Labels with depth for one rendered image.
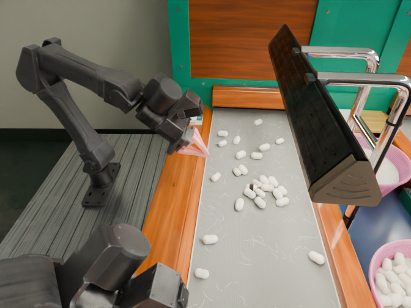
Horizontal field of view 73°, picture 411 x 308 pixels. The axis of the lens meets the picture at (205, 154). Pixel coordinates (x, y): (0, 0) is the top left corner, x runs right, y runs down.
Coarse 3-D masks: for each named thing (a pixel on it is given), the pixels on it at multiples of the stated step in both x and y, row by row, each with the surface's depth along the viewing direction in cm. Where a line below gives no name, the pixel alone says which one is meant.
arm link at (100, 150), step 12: (48, 84) 69; (60, 84) 72; (48, 96) 70; (60, 96) 72; (60, 108) 72; (72, 108) 74; (60, 120) 75; (72, 120) 74; (84, 120) 77; (72, 132) 76; (84, 132) 76; (96, 132) 80; (84, 144) 77; (96, 144) 79; (108, 144) 82; (84, 156) 79; (96, 156) 78; (108, 156) 82
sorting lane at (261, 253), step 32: (224, 128) 104; (256, 128) 104; (288, 128) 104; (224, 160) 89; (256, 160) 89; (288, 160) 89; (224, 192) 77; (288, 192) 77; (224, 224) 69; (256, 224) 69; (288, 224) 69; (192, 256) 61; (224, 256) 62; (256, 256) 62; (288, 256) 62; (192, 288) 56; (224, 288) 56; (256, 288) 56; (288, 288) 56; (320, 288) 56
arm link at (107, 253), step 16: (128, 224) 37; (96, 240) 32; (112, 240) 32; (128, 240) 34; (144, 240) 37; (48, 256) 35; (80, 256) 33; (96, 256) 31; (112, 256) 32; (128, 256) 32; (144, 256) 34; (64, 272) 34; (80, 272) 32; (96, 272) 32; (112, 272) 33; (128, 272) 33; (64, 288) 32; (80, 288) 31; (112, 288) 33; (64, 304) 31
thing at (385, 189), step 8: (360, 136) 96; (392, 152) 90; (400, 152) 88; (392, 160) 90; (400, 160) 87; (408, 160) 84; (400, 168) 86; (408, 168) 83; (400, 176) 85; (408, 176) 80; (384, 184) 76; (392, 184) 76; (400, 184) 76; (384, 192) 80
